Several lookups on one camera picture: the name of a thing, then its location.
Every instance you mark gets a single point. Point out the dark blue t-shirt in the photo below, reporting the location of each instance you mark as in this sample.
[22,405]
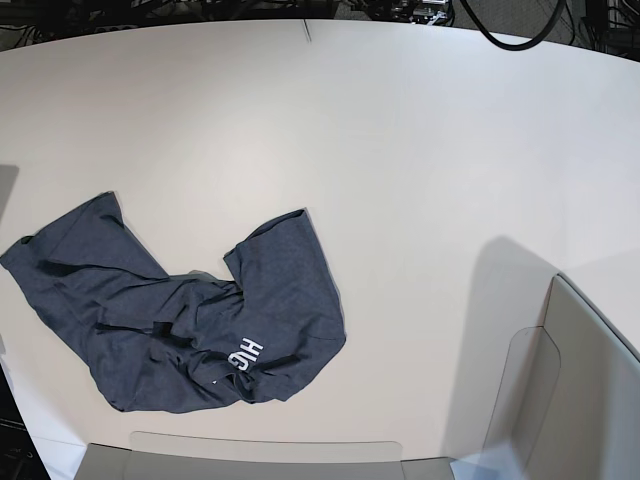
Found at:
[157,342]

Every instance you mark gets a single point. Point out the grey panel at bottom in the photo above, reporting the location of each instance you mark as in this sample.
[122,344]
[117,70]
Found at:
[164,456]

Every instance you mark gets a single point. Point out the grey panel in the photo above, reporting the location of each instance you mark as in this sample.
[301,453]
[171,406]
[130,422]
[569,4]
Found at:
[164,456]
[568,402]

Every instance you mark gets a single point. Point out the grey panel at right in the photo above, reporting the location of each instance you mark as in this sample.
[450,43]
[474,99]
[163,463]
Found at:
[568,402]

